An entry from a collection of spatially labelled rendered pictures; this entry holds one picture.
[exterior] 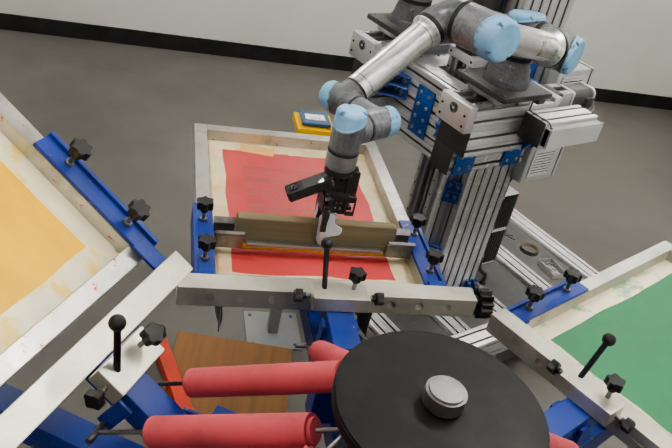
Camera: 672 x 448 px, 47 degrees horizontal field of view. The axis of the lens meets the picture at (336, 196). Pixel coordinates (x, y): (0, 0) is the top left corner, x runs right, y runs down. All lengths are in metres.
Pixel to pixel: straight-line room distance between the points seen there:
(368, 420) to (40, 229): 0.75
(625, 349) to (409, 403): 1.02
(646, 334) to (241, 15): 4.05
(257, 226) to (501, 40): 0.76
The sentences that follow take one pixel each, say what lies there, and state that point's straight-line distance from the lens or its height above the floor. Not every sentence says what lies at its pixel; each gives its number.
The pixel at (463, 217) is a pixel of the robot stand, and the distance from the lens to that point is 2.99.
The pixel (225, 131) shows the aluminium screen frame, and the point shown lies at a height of 0.99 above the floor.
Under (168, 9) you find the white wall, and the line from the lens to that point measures 5.53.
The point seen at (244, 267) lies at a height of 0.96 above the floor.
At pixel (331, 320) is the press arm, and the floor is 1.04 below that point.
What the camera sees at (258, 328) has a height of 0.01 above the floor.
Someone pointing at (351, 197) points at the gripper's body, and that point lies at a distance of 1.85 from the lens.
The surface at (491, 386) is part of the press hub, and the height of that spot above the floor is 1.32.
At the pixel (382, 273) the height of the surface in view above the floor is 0.96.
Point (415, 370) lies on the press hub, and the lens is 1.16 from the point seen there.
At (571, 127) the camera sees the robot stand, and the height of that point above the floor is 1.17.
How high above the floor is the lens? 2.08
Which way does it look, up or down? 30 degrees down
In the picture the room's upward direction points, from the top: 13 degrees clockwise
